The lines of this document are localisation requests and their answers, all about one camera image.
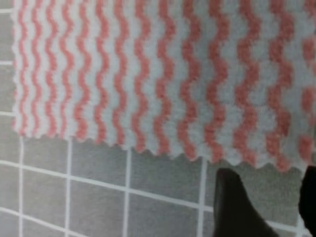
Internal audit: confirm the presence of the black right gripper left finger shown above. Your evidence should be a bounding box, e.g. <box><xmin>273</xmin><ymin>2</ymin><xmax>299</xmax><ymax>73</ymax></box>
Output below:
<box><xmin>213</xmin><ymin>168</ymin><xmax>278</xmax><ymax>237</ymax></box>

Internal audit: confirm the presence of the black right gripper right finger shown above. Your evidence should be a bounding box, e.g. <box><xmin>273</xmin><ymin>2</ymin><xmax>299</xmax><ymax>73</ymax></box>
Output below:
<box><xmin>298</xmin><ymin>166</ymin><xmax>316</xmax><ymax>237</ymax></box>

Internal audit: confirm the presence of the pink wavy striped towel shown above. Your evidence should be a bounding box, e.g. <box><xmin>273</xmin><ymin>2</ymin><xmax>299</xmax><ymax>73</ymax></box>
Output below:
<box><xmin>12</xmin><ymin>0</ymin><xmax>316</xmax><ymax>171</ymax></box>

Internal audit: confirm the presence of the grey grid tablecloth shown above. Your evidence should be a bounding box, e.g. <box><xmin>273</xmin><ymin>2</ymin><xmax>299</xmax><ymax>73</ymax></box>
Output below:
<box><xmin>0</xmin><ymin>0</ymin><xmax>309</xmax><ymax>237</ymax></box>

